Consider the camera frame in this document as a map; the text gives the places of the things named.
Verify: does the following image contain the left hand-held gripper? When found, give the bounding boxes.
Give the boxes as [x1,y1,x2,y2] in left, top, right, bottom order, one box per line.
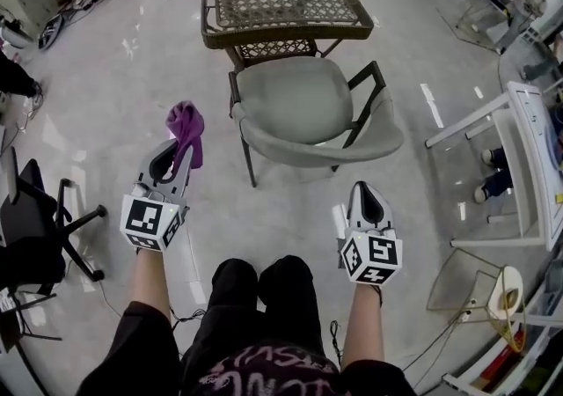
[119,137,195,253]

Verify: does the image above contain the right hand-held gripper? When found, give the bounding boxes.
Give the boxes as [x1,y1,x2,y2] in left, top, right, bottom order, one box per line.
[338,180,405,287]

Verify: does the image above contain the purple cleaning cloth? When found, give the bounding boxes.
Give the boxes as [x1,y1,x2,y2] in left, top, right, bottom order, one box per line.
[165,99,207,176]

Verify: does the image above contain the grey armchair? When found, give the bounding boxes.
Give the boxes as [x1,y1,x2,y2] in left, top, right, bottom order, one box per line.
[228,55,406,189]

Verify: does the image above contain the person's right forearm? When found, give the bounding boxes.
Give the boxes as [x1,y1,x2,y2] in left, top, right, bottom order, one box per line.
[341,282,385,371]

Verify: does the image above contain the person's left forearm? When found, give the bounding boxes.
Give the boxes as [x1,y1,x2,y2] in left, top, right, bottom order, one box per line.
[129,248,173,326]

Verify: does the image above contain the black office chair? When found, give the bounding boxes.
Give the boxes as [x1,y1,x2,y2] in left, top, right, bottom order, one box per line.
[0,146,108,295]

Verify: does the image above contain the person's black trousers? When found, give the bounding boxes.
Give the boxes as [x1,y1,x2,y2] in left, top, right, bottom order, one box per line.
[182,254,340,378]

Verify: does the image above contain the white power strip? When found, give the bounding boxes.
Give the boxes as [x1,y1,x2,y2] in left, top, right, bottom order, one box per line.
[456,299,479,324]

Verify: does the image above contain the white work table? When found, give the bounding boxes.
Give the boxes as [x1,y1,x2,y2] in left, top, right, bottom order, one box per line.
[423,80,563,253]

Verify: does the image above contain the black wheel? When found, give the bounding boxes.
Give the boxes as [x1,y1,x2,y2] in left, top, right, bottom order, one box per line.
[38,13,67,51]

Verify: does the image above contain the person's black printed shirt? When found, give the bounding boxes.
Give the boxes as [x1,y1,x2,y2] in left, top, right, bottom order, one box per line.
[77,300,420,396]

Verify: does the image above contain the white storage shelf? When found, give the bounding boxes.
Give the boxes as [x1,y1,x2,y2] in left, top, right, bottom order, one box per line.
[442,226,563,396]

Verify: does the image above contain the red flat item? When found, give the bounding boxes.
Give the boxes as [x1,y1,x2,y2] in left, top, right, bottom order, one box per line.
[479,332,527,382]

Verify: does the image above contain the blue round plate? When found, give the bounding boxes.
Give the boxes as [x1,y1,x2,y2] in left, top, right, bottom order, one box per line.
[544,123,563,169]

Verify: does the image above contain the black cable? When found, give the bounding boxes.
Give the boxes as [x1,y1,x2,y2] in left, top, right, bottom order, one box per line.
[169,305,208,334]
[328,319,345,363]

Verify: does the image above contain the black metal frame chair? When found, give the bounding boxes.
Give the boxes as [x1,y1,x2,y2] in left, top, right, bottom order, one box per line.
[0,282,63,356]

